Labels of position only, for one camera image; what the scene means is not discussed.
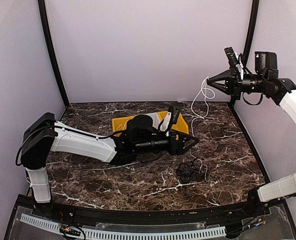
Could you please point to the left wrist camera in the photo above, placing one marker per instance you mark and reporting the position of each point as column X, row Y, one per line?
column 169, row 120

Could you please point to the black front rail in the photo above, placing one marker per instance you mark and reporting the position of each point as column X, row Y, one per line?
column 229, row 214

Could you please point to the black frame post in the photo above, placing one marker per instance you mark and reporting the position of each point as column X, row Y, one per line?
column 51, row 52
column 251, row 31

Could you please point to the white bin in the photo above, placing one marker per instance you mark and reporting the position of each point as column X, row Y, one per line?
column 155, row 119

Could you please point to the left black frame post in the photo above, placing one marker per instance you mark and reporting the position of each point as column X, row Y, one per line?
column 51, row 52

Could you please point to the right black frame post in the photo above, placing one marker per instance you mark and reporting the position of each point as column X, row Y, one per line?
column 251, row 31

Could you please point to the white slotted cable duct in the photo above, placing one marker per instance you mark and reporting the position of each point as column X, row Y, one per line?
column 124, row 232

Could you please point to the yellow bin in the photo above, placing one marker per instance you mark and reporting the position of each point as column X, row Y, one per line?
column 120, row 124
column 180, row 126

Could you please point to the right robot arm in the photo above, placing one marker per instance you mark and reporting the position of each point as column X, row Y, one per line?
column 282, row 91

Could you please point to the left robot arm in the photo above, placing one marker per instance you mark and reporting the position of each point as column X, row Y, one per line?
column 119, row 148

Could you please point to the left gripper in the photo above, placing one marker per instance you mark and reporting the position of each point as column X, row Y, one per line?
column 177, row 147

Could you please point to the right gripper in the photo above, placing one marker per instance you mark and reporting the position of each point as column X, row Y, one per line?
column 233, row 85

